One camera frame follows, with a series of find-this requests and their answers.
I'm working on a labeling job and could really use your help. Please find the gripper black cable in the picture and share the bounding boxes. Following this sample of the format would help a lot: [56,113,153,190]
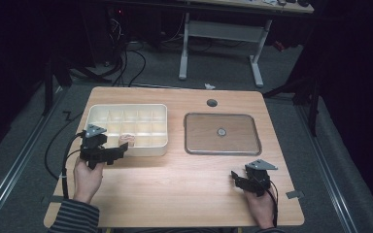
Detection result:
[267,180,280,228]
[60,130,87,200]

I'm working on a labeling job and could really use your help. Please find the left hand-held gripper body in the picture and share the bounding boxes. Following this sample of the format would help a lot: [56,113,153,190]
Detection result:
[79,123,118,171]

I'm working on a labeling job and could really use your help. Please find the desk with white legs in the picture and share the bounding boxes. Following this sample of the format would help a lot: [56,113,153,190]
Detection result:
[174,0,315,88]

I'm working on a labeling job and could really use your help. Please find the metal floor rail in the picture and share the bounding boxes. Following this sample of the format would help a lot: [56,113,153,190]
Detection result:
[0,86,66,227]
[295,105,359,233]

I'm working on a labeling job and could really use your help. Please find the black cable bundle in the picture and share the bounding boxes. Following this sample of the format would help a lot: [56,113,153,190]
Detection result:
[108,17,148,88]

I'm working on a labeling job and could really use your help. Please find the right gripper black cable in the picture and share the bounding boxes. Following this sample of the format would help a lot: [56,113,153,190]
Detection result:
[267,180,280,228]

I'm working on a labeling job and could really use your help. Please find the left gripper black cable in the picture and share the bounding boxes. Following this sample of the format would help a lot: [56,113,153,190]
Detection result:
[60,130,87,200]

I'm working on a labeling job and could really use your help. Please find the black floor cable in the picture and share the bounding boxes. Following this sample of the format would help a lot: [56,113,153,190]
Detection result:
[44,110,85,182]

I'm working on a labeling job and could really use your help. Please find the black stand legs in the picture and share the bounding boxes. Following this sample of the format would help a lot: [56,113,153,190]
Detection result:
[41,52,113,117]
[262,72,322,138]

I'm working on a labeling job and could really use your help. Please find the cream compartment storage box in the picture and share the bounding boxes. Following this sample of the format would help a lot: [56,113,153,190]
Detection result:
[83,103,169,158]

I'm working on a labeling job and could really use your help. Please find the clear tray with metal rim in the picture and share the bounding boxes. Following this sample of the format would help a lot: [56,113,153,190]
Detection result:
[184,112,262,156]

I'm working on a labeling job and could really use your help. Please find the person's left hand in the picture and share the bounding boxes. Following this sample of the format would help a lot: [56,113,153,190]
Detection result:
[73,158,105,206]

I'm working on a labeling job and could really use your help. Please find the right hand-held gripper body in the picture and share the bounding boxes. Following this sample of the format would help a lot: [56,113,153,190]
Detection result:
[242,158,279,198]

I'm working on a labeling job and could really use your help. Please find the grey tape strip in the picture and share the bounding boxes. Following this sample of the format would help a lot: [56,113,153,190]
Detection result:
[286,189,305,200]
[42,195,64,205]

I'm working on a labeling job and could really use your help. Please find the person's right hand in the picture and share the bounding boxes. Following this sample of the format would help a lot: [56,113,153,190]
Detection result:
[242,189,277,230]

